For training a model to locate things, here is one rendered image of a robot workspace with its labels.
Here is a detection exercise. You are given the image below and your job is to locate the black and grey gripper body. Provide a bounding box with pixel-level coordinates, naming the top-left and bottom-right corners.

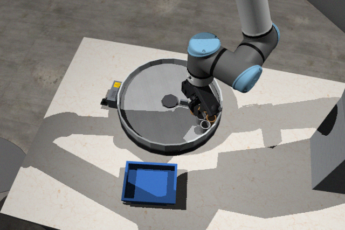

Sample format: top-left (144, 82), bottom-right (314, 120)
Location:
top-left (181, 79), bottom-right (203, 105)

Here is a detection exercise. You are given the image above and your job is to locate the grey round turntable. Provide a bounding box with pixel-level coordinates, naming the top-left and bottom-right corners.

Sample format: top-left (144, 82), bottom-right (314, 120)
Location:
top-left (101, 58), bottom-right (222, 156)

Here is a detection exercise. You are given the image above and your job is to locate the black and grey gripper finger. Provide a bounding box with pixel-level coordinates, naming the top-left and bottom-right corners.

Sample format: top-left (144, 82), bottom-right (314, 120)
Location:
top-left (187, 99), bottom-right (199, 116)
top-left (198, 103), bottom-right (204, 114)

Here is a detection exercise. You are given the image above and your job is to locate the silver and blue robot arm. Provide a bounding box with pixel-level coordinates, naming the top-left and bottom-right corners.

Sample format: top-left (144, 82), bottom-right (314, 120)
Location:
top-left (187, 0), bottom-right (345, 117)

